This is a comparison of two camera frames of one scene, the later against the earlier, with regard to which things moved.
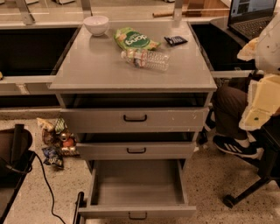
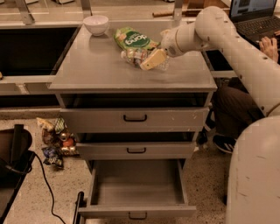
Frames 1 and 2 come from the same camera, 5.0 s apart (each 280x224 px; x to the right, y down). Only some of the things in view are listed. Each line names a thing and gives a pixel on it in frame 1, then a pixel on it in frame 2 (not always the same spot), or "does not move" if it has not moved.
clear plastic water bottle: (146, 59) does not move
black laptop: (248, 18) does not move
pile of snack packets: (59, 142) does not move
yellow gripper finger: (263, 101) to (154, 59)
